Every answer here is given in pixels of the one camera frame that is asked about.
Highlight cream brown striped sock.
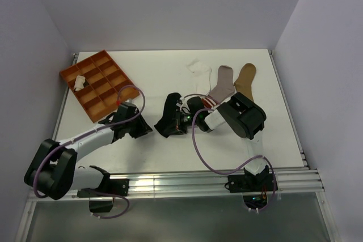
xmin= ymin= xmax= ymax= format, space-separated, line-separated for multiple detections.
xmin=74 ymin=75 xmax=88 ymax=92

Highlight orange compartment tray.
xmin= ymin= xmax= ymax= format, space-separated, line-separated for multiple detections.
xmin=60 ymin=50 xmax=140 ymax=122

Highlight tan brown sock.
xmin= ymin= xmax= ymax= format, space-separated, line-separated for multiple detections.
xmin=234 ymin=63 xmax=256 ymax=101

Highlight black sock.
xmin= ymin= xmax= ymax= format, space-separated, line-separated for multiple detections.
xmin=154 ymin=92 xmax=182 ymax=138

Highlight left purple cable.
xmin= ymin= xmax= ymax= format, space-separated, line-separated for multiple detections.
xmin=33 ymin=85 xmax=146 ymax=220

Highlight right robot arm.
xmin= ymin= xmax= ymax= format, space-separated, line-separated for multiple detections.
xmin=163 ymin=92 xmax=276 ymax=192

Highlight aluminium frame rail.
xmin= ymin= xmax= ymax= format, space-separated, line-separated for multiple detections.
xmin=28 ymin=169 xmax=324 ymax=202

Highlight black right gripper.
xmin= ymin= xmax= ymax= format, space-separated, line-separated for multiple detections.
xmin=163 ymin=109 xmax=199 ymax=136

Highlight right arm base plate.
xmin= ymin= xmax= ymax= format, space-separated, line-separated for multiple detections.
xmin=225 ymin=173 xmax=278 ymax=193

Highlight grey sock red stripes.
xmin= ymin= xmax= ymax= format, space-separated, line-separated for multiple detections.
xmin=201 ymin=66 xmax=235 ymax=108

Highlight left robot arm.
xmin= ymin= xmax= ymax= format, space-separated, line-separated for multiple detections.
xmin=24 ymin=102 xmax=153 ymax=200

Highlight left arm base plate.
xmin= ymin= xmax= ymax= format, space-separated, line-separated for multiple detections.
xmin=77 ymin=179 xmax=129 ymax=198

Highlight white sock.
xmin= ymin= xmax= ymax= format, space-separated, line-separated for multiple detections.
xmin=186 ymin=59 xmax=212 ymax=95

